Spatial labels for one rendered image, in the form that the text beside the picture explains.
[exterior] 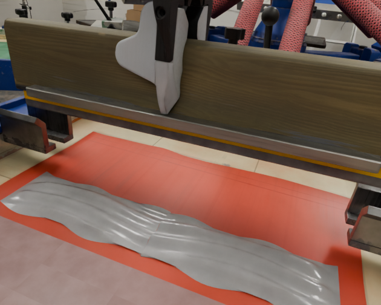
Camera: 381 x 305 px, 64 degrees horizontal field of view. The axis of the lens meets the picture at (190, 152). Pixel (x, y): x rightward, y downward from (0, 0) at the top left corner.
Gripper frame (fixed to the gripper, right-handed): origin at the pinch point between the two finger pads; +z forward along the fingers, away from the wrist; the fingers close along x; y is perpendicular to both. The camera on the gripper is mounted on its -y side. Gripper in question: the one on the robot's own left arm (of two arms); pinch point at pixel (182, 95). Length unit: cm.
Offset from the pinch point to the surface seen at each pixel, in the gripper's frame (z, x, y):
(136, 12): 27, -369, 215
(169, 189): 13.6, -2.8, 1.8
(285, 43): 0, -50, -5
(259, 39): 4, -79, 5
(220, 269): 12.9, 7.1, -7.7
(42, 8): 39, -371, 380
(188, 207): 13.5, -0.5, -1.7
